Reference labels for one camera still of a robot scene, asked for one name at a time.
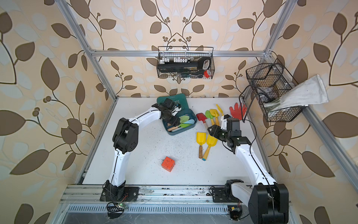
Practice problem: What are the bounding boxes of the yellow toy rake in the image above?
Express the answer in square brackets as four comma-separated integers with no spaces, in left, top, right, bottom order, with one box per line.
[216,104,224,116]

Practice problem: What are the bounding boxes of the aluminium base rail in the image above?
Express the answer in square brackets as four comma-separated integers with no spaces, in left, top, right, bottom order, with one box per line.
[60,183,254,205]

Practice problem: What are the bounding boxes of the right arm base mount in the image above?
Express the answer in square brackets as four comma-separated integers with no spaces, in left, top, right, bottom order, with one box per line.
[209,179,244,204]

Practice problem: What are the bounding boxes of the white cloth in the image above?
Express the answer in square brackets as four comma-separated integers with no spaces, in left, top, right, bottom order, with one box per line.
[264,74,329,112]

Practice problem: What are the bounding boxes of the right wire basket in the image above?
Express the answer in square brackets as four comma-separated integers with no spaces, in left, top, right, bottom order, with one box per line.
[244,59,307,122]

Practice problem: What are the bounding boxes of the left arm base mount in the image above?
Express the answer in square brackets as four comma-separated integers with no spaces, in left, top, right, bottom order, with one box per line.
[100,185,139,202]

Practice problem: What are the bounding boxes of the orange cube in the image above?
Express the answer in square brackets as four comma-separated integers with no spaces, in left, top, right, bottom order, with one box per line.
[161,157,175,172]

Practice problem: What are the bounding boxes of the yellow toy spatula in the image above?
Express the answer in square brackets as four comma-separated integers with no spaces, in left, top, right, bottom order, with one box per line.
[209,109,219,125]

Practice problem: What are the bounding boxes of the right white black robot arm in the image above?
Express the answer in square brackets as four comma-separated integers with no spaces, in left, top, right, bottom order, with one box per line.
[208,118,289,224]

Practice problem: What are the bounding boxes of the red rubber glove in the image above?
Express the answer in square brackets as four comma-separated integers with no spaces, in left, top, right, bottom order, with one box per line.
[229,103,247,120]

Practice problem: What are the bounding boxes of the yellow square toy shovel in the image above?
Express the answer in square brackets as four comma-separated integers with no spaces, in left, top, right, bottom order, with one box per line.
[196,132,207,159]

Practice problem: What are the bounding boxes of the green storage box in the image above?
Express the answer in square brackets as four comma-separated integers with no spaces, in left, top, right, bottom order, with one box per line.
[157,93,198,136]

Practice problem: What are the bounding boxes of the light blue toy spatula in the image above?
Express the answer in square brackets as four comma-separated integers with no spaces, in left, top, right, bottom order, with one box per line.
[184,119,195,124]

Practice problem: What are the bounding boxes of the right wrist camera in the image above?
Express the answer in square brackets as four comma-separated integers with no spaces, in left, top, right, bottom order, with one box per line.
[221,114,231,130]

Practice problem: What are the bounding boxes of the pale green toy shovel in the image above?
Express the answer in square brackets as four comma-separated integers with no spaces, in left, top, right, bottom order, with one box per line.
[180,115,190,124]

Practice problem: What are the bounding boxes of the black tool in basket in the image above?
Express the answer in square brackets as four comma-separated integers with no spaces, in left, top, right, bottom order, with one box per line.
[157,57,211,73]

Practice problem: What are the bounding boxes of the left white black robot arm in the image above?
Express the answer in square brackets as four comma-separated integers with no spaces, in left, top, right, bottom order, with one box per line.
[101,99,181,202]

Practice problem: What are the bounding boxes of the back wire basket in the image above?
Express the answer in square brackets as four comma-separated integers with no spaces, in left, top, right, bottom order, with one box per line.
[156,45,215,81]

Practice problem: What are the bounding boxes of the wire basket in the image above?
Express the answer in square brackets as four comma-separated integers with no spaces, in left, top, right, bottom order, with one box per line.
[244,59,307,122]
[156,45,215,81]

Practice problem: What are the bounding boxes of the red toy shovel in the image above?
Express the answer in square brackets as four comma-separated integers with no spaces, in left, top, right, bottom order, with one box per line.
[196,113,208,132]

